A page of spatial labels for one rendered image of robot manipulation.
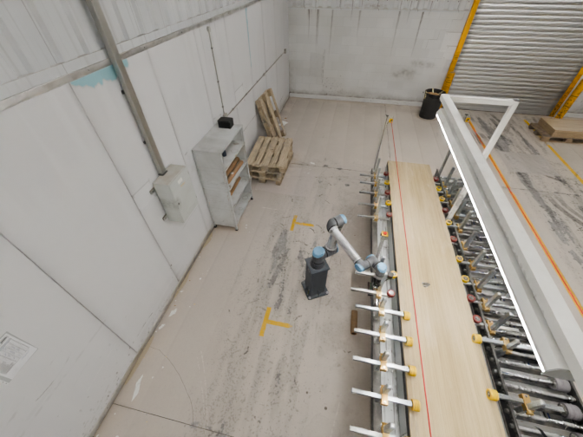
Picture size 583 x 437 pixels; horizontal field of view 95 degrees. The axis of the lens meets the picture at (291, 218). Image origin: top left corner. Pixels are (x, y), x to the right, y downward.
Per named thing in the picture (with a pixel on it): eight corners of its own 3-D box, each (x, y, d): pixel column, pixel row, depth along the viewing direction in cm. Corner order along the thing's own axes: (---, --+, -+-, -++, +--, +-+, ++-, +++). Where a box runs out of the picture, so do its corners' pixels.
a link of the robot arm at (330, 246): (320, 251, 349) (330, 214, 290) (331, 245, 355) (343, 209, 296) (326, 259, 341) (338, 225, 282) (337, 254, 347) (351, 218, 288)
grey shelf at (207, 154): (213, 227, 479) (190, 150, 370) (232, 195, 542) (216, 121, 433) (237, 231, 472) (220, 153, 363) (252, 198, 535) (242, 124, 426)
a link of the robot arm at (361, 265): (322, 218, 286) (362, 270, 249) (331, 215, 290) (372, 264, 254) (321, 225, 295) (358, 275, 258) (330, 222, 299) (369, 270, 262)
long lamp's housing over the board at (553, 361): (540, 375, 103) (554, 368, 98) (435, 115, 271) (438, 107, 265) (575, 381, 102) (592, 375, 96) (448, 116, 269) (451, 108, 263)
